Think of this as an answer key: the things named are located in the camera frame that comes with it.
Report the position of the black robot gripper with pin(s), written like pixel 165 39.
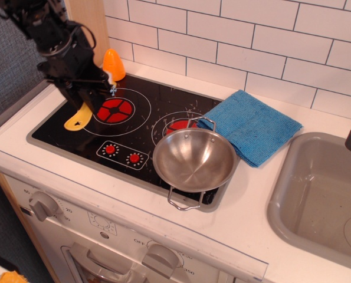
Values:
pixel 69 62

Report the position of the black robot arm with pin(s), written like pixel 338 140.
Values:
pixel 22 13

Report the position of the grey oven door handle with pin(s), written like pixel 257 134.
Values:
pixel 102 265

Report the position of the grey toy sink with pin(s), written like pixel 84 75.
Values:
pixel 311 203

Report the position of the grey right oven knob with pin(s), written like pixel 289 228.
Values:
pixel 161 260

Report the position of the blue folded cloth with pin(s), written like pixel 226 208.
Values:
pixel 255 130

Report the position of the black toy stovetop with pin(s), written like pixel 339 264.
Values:
pixel 120 139

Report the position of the orange toy carrot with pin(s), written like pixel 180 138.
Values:
pixel 113 65

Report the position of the grey left oven knob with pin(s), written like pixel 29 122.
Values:
pixel 43 205

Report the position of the steel bowl with handles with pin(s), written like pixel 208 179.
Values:
pixel 194 160

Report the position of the grey oven knob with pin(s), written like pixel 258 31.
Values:
pixel 43 205
pixel 161 260

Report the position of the orange object at bottom corner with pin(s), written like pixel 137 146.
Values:
pixel 12 277

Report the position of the wooden post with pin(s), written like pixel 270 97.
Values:
pixel 91 14

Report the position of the yellow dish brush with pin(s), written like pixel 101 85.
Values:
pixel 83 116

